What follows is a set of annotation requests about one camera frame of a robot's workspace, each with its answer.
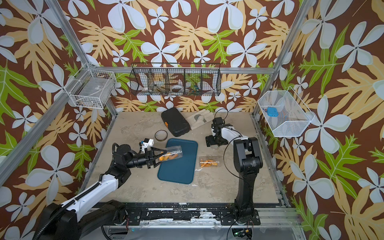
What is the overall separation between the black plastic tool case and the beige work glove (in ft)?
0.10

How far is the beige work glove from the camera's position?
1.15 meters

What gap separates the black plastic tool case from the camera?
1.06 meters
